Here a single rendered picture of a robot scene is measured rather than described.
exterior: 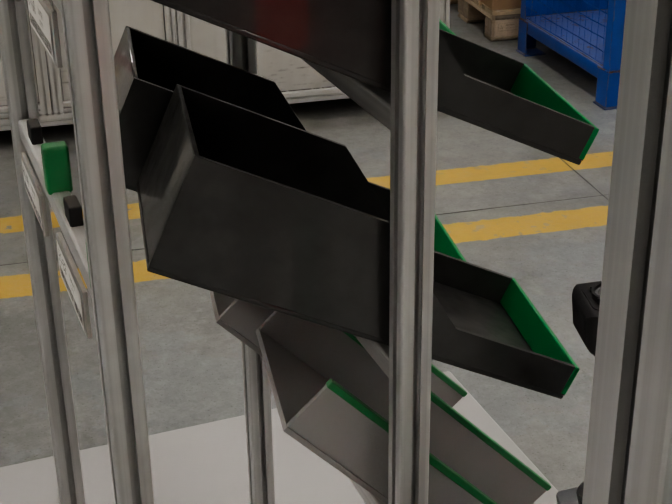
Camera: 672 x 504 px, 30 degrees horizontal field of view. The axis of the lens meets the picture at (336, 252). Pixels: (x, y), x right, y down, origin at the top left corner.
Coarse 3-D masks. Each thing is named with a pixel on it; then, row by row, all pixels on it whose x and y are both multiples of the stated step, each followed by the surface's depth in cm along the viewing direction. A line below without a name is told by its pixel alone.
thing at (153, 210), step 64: (192, 128) 81; (256, 128) 82; (192, 192) 69; (256, 192) 70; (320, 192) 84; (192, 256) 71; (256, 256) 72; (320, 256) 72; (384, 256) 73; (448, 256) 89; (320, 320) 74; (384, 320) 75; (448, 320) 76; (512, 320) 88
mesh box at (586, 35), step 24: (528, 0) 546; (552, 0) 523; (576, 0) 502; (600, 0) 483; (624, 0) 471; (528, 24) 547; (552, 24) 526; (576, 24) 505; (600, 24) 485; (528, 48) 561; (552, 48) 527; (576, 48) 508; (600, 48) 488; (600, 72) 487; (600, 96) 490
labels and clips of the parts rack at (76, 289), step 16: (16, 0) 77; (32, 0) 69; (32, 16) 70; (48, 16) 64; (48, 32) 65; (48, 48) 66; (32, 128) 87; (32, 144) 87; (48, 144) 79; (64, 144) 79; (48, 160) 78; (64, 160) 79; (32, 176) 86; (48, 176) 79; (64, 176) 79; (32, 192) 87; (48, 192) 79; (64, 208) 76; (80, 208) 74; (80, 224) 75; (64, 240) 77; (64, 256) 76; (64, 272) 76; (80, 288) 71; (80, 304) 71; (80, 320) 73; (352, 480) 87; (368, 496) 84
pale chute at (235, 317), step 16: (224, 304) 93; (240, 304) 90; (224, 320) 90; (240, 320) 90; (256, 320) 91; (240, 336) 91; (256, 336) 91; (432, 368) 110; (432, 384) 111; (448, 384) 111; (448, 400) 112
